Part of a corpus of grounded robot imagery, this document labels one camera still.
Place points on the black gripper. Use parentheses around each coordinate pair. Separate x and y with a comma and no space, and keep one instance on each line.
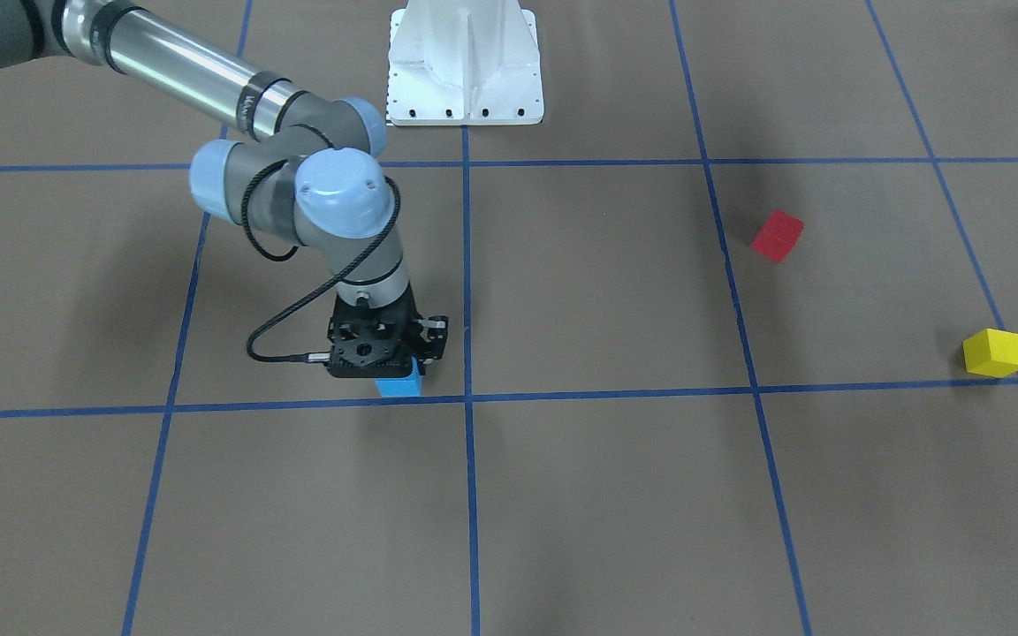
(435,335)

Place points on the blue cube block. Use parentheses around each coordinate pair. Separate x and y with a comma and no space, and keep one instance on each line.
(409,386)

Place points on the red cube block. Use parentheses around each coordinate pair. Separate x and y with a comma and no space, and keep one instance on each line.
(778,236)

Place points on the yellow cube block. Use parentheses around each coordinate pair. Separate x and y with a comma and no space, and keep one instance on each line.
(991,353)

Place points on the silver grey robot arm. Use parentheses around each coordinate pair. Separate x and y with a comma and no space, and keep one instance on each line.
(305,175)

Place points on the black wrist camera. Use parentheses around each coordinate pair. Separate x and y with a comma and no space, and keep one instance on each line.
(434,335)

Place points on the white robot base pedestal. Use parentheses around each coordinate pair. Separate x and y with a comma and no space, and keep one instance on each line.
(464,63)

